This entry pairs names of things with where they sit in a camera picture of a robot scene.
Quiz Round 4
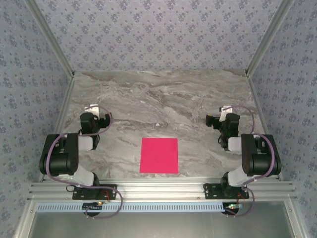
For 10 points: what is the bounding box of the pink paper sheet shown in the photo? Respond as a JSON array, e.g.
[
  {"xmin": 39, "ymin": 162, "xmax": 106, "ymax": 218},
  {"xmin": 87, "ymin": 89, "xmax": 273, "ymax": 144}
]
[{"xmin": 139, "ymin": 137, "xmax": 179, "ymax": 174}]

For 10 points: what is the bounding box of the small black controller board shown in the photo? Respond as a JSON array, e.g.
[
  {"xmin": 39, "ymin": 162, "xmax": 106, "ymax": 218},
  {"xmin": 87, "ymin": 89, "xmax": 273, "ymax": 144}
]
[
  {"xmin": 224, "ymin": 202, "xmax": 245, "ymax": 214},
  {"xmin": 83, "ymin": 202, "xmax": 103, "ymax": 213}
]

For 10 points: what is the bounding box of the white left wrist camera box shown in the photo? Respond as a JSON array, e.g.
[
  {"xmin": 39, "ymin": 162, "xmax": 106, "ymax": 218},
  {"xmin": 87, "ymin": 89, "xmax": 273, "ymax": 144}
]
[{"xmin": 84, "ymin": 104, "xmax": 101, "ymax": 117}]

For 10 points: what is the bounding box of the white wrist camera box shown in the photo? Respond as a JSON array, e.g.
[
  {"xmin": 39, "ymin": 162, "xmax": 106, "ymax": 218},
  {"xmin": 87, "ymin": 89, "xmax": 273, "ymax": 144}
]
[
  {"xmin": 84, "ymin": 104, "xmax": 101, "ymax": 117},
  {"xmin": 219, "ymin": 105, "xmax": 234, "ymax": 121}
]

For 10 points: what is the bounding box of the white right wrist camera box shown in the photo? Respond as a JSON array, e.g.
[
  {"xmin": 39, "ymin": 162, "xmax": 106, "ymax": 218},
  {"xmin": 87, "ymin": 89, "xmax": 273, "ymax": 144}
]
[{"xmin": 219, "ymin": 105, "xmax": 234, "ymax": 121}]

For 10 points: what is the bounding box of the aluminium table side rail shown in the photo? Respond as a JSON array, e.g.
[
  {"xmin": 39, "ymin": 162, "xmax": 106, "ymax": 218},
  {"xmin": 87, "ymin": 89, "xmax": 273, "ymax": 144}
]
[
  {"xmin": 38, "ymin": 74, "xmax": 76, "ymax": 183},
  {"xmin": 246, "ymin": 74, "xmax": 284, "ymax": 181}
]

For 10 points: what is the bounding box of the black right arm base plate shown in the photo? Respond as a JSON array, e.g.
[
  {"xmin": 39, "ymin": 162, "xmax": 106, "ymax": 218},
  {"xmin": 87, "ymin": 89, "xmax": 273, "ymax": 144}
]
[{"xmin": 203, "ymin": 182, "xmax": 250, "ymax": 200}]

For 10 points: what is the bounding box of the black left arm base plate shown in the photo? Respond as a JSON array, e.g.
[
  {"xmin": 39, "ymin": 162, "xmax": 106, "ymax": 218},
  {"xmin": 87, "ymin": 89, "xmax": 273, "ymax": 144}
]
[{"xmin": 72, "ymin": 183, "xmax": 117, "ymax": 200}]

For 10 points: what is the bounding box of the aluminium mounting rail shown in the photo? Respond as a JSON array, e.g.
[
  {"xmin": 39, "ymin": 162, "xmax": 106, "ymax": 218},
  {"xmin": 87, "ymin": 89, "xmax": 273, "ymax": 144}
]
[{"xmin": 27, "ymin": 180, "xmax": 298, "ymax": 201}]

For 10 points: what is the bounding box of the aluminium frame post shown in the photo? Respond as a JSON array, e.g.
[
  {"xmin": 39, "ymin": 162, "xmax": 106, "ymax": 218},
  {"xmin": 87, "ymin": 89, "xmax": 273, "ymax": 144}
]
[
  {"xmin": 245, "ymin": 0, "xmax": 297, "ymax": 77},
  {"xmin": 24, "ymin": 0, "xmax": 75, "ymax": 77}
]

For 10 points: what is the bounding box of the pale blue slotted cable duct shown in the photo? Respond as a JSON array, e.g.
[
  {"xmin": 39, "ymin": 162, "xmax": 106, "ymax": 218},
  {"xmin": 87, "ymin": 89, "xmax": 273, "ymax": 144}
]
[{"xmin": 36, "ymin": 202, "xmax": 226, "ymax": 213}]

